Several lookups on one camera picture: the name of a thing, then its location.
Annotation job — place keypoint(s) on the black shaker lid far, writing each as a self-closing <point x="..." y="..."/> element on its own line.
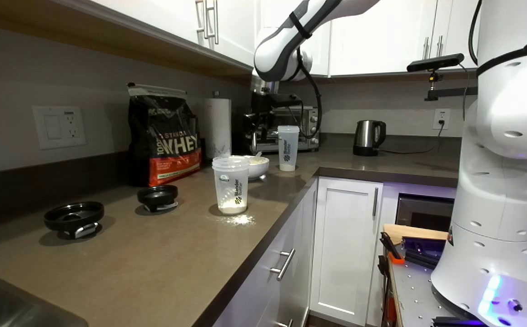
<point x="75" y="221"/>

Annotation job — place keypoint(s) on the clear shaker cup right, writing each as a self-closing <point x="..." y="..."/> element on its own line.
<point x="288" y="146"/>

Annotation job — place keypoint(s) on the white wall outlet plate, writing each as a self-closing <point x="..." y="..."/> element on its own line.
<point x="59" y="126"/>

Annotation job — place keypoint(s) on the spilled white powder pile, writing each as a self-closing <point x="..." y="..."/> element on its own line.
<point x="241" y="221"/>

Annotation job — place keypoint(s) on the silver toaster oven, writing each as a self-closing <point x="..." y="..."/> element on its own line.
<point x="311" y="124"/>

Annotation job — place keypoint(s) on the white bowl with powder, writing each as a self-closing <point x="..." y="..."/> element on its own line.
<point x="257" y="166"/>

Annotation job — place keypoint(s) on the steel kitchen sink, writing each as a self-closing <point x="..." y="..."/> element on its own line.
<point x="23" y="310"/>

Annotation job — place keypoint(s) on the white paper towel roll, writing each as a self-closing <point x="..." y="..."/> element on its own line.
<point x="219" y="126"/>

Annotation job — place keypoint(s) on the clear shaker cup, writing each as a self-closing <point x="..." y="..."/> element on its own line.
<point x="288" y="146"/>
<point x="232" y="175"/>

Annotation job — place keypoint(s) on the black camera on stand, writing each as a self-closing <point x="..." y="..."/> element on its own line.
<point x="431" y="66"/>

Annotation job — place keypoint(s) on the steel electric kettle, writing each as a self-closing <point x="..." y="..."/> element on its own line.
<point x="370" y="137"/>

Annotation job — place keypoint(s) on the black shaker lid near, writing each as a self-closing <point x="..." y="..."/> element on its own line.
<point x="159" y="199"/>

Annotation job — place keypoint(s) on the clear shaker cup left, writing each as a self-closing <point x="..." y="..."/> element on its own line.
<point x="232" y="175"/>

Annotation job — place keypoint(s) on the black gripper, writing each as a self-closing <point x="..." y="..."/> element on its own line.
<point x="264" y="104"/>

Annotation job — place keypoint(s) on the black shaker lid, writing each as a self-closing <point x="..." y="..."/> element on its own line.
<point x="75" y="221"/>
<point x="159" y="199"/>

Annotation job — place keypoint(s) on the black whey protein bag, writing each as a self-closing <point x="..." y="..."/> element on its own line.
<point x="164" y="135"/>

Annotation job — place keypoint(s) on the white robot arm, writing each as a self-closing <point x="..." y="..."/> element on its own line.
<point x="484" y="262"/>

